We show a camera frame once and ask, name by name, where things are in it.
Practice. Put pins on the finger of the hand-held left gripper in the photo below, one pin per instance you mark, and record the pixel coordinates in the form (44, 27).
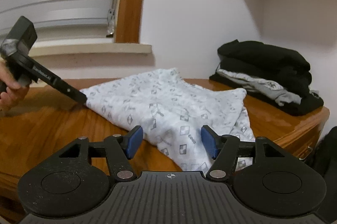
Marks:
(76, 97)

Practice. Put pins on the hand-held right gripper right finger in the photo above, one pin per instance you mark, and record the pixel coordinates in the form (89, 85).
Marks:
(209, 142)

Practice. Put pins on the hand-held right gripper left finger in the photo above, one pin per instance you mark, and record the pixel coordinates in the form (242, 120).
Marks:
(135, 141)

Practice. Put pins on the white patterned pajama pants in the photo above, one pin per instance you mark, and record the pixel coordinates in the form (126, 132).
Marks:
(171, 103)

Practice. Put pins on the person's left hand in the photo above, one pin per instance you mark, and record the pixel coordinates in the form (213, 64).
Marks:
(15, 93)

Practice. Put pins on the beige window sill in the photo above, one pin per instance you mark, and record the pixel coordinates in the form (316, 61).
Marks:
(92, 47)

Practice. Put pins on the grey white folded garment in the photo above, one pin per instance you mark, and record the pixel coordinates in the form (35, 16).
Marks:
(258, 85)

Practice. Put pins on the thick black folded sweater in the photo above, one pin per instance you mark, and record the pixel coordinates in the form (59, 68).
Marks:
(263, 58)

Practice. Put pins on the flat black folded garment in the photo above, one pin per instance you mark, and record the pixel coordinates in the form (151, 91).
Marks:
(302, 105)

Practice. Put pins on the black bag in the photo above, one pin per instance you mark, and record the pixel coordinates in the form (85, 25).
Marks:
(326, 160)

